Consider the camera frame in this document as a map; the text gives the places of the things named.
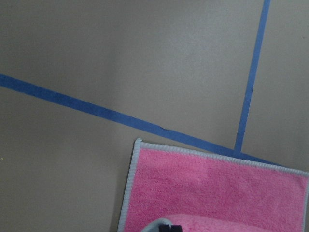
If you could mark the pink towel grey backing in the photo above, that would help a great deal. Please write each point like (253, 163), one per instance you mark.
(202, 192)

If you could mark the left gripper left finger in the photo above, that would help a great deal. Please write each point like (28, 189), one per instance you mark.
(164, 228)

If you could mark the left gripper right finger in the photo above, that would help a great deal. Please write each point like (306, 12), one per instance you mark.
(176, 228)

